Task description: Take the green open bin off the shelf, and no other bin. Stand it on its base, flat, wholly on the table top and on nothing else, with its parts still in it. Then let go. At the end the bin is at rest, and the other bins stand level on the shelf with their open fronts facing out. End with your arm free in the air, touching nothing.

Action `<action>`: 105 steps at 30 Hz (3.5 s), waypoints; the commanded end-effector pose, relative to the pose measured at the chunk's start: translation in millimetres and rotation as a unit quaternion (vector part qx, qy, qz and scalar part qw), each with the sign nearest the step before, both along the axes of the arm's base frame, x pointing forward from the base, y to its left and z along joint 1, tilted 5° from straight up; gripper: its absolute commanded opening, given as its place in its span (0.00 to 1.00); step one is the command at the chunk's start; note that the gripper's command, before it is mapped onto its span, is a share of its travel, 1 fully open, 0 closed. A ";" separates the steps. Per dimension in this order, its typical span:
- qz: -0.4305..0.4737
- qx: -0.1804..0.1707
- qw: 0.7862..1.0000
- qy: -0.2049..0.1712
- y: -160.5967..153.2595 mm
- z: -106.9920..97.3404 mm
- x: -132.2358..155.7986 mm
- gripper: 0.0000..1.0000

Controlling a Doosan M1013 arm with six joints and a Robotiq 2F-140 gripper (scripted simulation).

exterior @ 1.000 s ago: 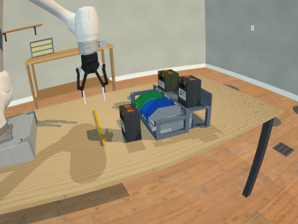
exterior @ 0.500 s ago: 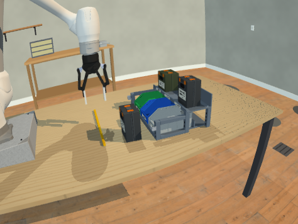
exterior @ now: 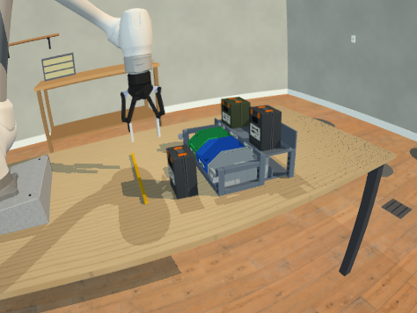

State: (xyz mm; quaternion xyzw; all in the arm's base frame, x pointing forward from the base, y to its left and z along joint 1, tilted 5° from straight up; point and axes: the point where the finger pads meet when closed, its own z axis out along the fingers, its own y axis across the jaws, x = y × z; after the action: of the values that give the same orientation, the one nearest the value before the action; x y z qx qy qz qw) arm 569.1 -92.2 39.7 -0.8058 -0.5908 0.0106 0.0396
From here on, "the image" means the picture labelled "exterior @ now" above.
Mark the green bin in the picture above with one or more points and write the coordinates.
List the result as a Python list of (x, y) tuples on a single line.
[(204, 135)]

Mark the blue open bin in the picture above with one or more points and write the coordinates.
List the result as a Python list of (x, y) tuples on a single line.
[(210, 149)]

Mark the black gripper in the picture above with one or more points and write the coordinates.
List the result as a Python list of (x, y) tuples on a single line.
[(140, 87)]

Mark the grey open bin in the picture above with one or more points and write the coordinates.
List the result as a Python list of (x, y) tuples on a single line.
[(235, 156)]

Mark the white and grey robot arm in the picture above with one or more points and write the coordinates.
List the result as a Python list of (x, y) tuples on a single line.
[(134, 39)]

